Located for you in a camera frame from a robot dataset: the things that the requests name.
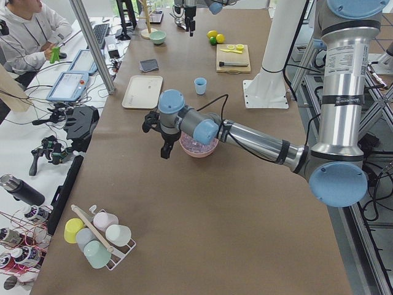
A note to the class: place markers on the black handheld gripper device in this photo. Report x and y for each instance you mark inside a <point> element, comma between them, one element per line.
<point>52,150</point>

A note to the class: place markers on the person in white hoodie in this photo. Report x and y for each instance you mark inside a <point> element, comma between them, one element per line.
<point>34,30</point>

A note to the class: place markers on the black thermos bottle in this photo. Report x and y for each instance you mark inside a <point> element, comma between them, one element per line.
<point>21,191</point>

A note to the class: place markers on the yellow plastic knife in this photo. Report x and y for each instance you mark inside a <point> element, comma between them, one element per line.
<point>232,51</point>

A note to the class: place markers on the cream rabbit tray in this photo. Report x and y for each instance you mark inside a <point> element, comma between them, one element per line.
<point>142,92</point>

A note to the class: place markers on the wooden cutting board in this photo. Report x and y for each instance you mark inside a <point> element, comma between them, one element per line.
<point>232,58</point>

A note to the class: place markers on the black handled knife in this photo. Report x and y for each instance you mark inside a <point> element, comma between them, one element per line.
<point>228,64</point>

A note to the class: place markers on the pink bowl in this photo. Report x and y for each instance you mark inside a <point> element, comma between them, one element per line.
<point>195,149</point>

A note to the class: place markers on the wooden cup tree stand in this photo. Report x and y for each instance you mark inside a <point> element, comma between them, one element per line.
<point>145,33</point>

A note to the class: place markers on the black keyboard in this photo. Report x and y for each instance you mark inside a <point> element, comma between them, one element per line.
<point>101,31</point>

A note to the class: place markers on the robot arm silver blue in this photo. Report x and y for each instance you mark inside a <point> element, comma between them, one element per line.
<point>333,166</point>
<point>215,6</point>

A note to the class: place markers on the white plastic cup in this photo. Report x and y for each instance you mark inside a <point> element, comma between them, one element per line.
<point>118,234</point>

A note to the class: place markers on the grey folded cloth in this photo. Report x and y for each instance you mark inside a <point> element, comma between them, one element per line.
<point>148,65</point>

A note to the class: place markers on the yellow lemon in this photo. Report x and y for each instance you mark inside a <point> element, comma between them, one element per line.
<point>220,38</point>
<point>212,33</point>

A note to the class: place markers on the pink plastic cup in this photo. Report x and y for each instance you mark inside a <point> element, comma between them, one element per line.
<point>103,220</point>

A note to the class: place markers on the green lime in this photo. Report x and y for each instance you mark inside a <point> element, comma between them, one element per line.
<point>213,41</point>

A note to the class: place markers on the metal ice scoop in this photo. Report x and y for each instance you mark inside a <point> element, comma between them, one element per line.
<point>180,22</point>

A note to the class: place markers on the blue plastic cup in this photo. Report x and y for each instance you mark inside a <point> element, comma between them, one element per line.
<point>200,89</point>

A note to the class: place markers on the teach pendant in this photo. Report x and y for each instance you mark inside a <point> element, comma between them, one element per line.
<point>69,86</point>
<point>83,61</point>

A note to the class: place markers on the yellow lemon near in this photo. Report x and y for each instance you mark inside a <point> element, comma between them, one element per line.
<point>220,38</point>

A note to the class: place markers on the mint plastic cup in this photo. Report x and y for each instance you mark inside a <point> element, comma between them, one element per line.
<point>96,254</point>

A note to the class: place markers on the mint green bowl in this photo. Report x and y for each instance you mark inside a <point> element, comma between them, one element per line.
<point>157,37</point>

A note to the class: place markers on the aluminium frame post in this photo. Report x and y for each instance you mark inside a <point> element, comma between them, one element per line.
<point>84,23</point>

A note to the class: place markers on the yellow lemon far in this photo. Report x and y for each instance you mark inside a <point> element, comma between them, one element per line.
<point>212,33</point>

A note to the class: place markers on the teach pendant far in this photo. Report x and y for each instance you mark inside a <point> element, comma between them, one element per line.
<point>83,61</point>

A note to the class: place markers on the white wire cup rack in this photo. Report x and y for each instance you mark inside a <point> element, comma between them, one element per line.
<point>118,253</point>

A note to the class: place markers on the teach pendant near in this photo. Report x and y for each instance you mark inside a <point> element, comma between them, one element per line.
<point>69,86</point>

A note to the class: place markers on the grey plastic cup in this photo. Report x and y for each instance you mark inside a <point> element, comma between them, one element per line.
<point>83,237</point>

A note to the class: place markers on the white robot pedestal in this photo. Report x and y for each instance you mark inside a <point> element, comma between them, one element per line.
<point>267,89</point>

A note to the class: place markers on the yellow plastic cup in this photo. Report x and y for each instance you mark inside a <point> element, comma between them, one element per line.
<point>72,227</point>

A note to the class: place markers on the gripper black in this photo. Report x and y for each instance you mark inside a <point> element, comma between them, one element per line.
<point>190,13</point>
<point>168,137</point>

